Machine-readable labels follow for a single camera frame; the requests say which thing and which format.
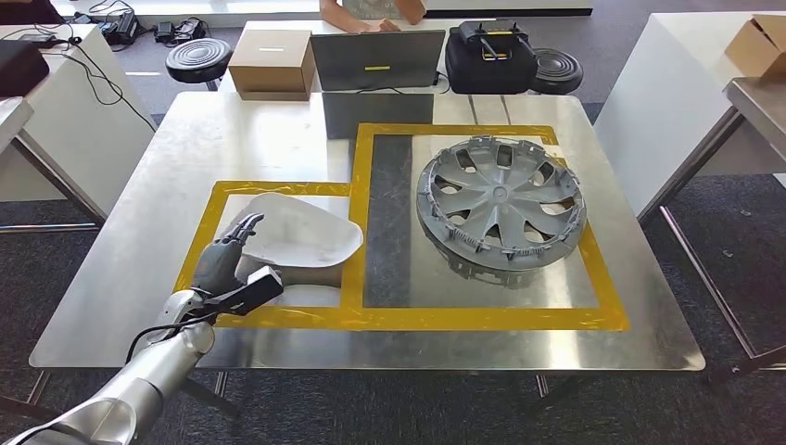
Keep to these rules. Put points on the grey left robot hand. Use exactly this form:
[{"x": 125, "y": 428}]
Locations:
[{"x": 218, "y": 267}]

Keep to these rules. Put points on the white curved plastic panel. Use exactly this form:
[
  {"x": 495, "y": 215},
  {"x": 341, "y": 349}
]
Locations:
[{"x": 301, "y": 233}]

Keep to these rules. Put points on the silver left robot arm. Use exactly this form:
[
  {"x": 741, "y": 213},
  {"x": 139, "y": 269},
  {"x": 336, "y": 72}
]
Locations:
[{"x": 141, "y": 387}]

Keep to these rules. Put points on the steel workbench table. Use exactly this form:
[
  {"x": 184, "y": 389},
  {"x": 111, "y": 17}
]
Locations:
[{"x": 184, "y": 153}]

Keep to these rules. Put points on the brown cardboard box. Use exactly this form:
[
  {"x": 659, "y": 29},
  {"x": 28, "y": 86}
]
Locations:
[
  {"x": 270, "y": 67},
  {"x": 758, "y": 46}
]

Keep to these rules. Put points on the black round stool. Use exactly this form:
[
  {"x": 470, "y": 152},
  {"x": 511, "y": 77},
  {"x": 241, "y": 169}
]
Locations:
[
  {"x": 559, "y": 70},
  {"x": 198, "y": 58}
]

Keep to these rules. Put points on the yellow bench tape outline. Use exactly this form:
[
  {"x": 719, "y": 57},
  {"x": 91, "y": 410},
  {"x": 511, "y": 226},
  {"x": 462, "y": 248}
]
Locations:
[{"x": 430, "y": 319}]

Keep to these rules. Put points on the black power adapter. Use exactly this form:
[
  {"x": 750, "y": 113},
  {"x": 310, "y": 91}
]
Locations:
[
  {"x": 126, "y": 27},
  {"x": 184, "y": 31}
]

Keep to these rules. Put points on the grey laptop yellow label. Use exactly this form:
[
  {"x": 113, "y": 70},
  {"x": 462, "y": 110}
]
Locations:
[{"x": 377, "y": 61}]

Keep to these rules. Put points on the black hard case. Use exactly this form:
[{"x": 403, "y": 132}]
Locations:
[{"x": 21, "y": 67}]

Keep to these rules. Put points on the grey wheel hubcap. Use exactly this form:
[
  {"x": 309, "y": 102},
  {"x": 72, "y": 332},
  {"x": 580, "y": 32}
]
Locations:
[{"x": 500, "y": 196}]

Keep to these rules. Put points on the person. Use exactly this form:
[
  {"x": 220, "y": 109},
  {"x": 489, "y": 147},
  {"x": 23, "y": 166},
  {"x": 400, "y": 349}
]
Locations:
[{"x": 368, "y": 7}]

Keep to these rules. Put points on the black carry bag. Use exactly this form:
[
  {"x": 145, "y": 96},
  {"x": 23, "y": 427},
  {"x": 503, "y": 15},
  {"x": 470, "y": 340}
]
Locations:
[{"x": 491, "y": 70}]

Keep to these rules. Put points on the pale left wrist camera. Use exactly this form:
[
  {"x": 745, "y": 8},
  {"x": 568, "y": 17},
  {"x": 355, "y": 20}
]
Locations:
[{"x": 258, "y": 288}]

